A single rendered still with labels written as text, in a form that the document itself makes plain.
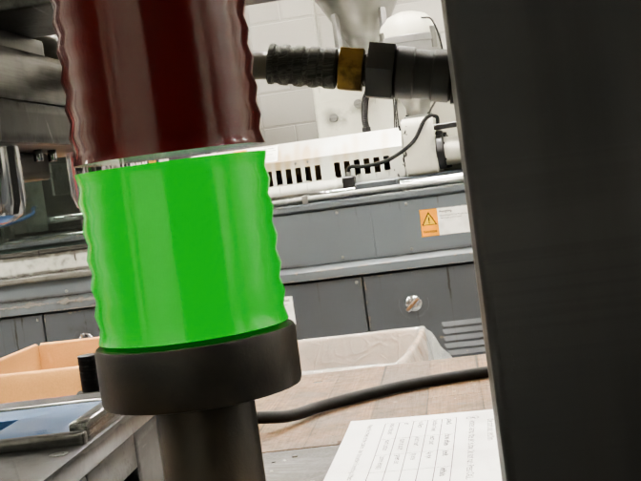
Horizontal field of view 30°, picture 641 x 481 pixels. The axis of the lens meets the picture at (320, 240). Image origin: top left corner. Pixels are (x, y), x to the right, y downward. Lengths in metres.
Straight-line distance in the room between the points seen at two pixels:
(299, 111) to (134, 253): 6.74
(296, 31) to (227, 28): 6.76
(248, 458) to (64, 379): 2.60
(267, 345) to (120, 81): 0.06
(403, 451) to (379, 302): 4.24
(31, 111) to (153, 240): 0.25
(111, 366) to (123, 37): 0.06
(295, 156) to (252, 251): 5.07
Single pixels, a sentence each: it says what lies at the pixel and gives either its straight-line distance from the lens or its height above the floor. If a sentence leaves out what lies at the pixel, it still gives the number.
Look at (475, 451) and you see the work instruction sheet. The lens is 0.74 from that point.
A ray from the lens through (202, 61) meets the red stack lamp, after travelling 0.22.
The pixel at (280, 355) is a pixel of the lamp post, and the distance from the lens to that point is 0.23.
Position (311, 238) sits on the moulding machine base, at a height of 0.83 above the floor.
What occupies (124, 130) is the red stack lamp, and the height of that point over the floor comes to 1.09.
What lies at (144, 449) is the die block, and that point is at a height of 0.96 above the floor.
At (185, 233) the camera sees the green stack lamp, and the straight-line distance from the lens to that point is 0.22.
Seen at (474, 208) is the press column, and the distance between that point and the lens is 0.42.
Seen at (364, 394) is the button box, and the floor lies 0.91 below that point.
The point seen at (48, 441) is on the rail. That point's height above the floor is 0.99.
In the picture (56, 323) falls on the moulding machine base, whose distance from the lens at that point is 5.35.
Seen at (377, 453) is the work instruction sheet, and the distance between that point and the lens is 0.76.
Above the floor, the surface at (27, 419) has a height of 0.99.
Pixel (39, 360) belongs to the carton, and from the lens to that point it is 3.44.
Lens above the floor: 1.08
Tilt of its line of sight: 3 degrees down
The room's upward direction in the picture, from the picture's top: 8 degrees counter-clockwise
